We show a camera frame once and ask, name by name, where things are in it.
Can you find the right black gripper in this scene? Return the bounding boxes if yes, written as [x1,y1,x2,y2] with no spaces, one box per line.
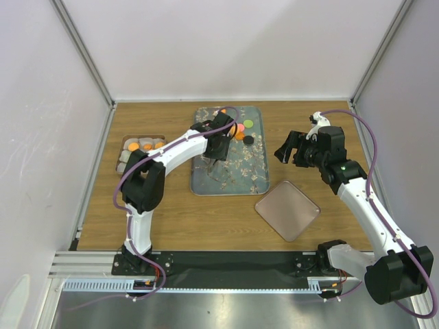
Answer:
[274,130,327,169]

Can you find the brown translucent box lid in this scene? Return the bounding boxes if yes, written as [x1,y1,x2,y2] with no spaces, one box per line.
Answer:
[254,180,321,242]

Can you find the clear box with paper cups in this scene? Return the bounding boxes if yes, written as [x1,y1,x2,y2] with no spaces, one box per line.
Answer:
[115,134,167,175]

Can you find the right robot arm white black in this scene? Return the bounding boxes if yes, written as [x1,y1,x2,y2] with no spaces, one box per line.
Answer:
[274,126,434,304]

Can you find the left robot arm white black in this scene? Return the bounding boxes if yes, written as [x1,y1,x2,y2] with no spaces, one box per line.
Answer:
[112,110,237,275]

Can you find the black round cookie top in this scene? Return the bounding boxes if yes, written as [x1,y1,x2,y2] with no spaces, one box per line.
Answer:
[243,136,254,145]

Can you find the green round cookie top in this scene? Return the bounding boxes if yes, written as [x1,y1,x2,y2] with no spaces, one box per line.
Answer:
[243,119,254,128]

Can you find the floral patterned metal tray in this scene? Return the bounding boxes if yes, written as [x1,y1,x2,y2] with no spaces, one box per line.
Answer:
[190,106,270,196]

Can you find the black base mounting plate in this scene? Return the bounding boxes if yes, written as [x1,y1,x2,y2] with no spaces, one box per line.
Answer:
[111,250,357,291]

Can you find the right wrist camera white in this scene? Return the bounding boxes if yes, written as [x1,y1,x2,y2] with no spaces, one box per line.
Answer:
[306,112,331,140]

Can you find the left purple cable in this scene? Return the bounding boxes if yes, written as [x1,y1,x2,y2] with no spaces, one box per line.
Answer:
[64,106,240,311]

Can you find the purple cable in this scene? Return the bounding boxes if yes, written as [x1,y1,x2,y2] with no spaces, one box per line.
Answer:
[64,106,240,311]
[322,109,435,319]

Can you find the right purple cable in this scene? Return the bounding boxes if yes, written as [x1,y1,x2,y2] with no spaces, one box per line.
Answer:
[322,109,435,319]

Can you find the aluminium frame rail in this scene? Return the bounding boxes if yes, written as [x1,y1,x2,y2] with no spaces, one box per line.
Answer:
[47,250,421,295]

